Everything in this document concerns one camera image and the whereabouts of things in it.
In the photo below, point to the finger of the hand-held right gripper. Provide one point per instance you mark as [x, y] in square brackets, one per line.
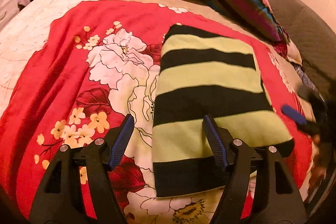
[304, 92]
[294, 115]

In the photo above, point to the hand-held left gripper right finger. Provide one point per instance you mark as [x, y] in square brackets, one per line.
[214, 137]

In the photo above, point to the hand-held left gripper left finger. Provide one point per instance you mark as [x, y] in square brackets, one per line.
[123, 134]

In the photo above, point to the yellow-green black striped sweater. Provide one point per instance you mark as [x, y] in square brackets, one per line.
[210, 74]

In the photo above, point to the person's right hand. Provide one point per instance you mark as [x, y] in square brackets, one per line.
[319, 158]

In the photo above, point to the dark patterned cloth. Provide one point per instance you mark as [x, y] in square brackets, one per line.
[305, 78]

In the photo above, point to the floral pillow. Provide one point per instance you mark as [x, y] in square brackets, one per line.
[287, 52]

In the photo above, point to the grey padded headboard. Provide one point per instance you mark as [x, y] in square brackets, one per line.
[302, 24]

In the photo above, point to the red floral blanket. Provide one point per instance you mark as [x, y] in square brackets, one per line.
[78, 69]

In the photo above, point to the colourful striped pillow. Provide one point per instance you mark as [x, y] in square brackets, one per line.
[246, 3]

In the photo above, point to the white drawer unit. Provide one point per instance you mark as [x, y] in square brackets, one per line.
[6, 1]

